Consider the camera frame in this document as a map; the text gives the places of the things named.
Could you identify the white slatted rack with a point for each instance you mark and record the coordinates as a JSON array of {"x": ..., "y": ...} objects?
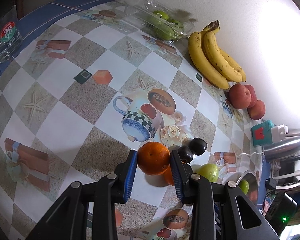
[{"x": 293, "y": 180}]

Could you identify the glass cup with round label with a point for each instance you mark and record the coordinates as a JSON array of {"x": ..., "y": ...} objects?
[{"x": 7, "y": 37}]

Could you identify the black device with green light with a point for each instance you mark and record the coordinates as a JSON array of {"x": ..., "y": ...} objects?
[{"x": 280, "y": 210}]

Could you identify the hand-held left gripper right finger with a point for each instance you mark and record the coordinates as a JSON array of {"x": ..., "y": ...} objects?
[{"x": 177, "y": 177}]

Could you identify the stainless steel thermos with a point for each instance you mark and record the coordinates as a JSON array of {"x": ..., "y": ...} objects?
[{"x": 282, "y": 150}]

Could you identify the dark plum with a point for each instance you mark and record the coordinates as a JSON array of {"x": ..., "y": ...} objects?
[
  {"x": 198, "y": 146},
  {"x": 186, "y": 154}
]

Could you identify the brown chair back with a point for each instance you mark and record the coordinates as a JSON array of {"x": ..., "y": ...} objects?
[{"x": 20, "y": 2}]

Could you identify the clear box of green jujubes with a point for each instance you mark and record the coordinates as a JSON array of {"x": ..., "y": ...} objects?
[{"x": 162, "y": 25}]

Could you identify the yellow banana bunch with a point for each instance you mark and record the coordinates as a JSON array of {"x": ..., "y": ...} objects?
[{"x": 210, "y": 55}]

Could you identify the red peach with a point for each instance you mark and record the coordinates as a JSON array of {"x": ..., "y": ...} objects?
[
  {"x": 238, "y": 96},
  {"x": 252, "y": 96},
  {"x": 257, "y": 110}
]

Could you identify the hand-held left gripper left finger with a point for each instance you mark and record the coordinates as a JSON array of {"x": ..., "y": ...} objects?
[{"x": 130, "y": 177}]

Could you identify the black charger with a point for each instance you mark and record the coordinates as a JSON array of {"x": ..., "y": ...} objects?
[{"x": 270, "y": 183}]

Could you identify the round green jujube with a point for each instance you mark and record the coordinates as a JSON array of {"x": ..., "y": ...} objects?
[{"x": 208, "y": 172}]

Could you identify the orange mandarin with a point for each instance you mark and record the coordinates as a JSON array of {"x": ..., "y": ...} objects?
[
  {"x": 153, "y": 158},
  {"x": 168, "y": 177}
]

